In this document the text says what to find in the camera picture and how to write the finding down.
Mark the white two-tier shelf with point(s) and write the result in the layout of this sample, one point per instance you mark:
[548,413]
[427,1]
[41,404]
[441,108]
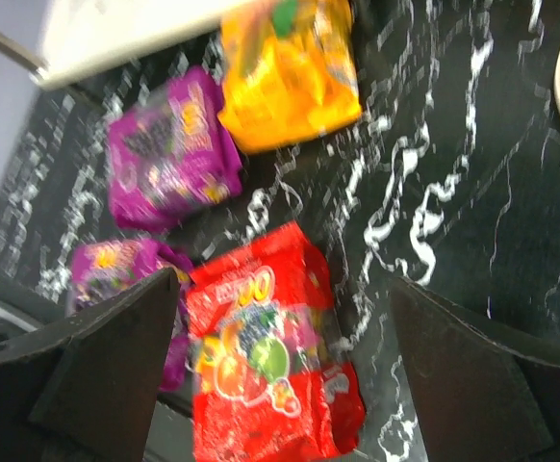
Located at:
[78,39]

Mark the purple candy bag lower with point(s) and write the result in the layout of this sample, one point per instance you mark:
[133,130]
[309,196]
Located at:
[103,270]

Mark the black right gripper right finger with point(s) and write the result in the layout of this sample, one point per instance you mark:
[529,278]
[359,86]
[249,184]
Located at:
[483,391]

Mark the purple candy bag upper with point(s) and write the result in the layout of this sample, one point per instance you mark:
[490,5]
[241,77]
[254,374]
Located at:
[170,157]

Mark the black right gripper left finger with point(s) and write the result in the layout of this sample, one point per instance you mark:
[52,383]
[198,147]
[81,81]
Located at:
[84,388]

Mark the yellow mango candy bag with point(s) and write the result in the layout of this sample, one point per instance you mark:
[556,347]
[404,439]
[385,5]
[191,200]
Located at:
[289,74]

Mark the purple candy bag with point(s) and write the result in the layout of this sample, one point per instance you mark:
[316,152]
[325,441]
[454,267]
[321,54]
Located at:
[170,157]
[103,270]

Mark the small red candy bag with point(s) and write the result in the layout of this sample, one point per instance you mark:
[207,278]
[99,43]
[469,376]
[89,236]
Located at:
[271,383]

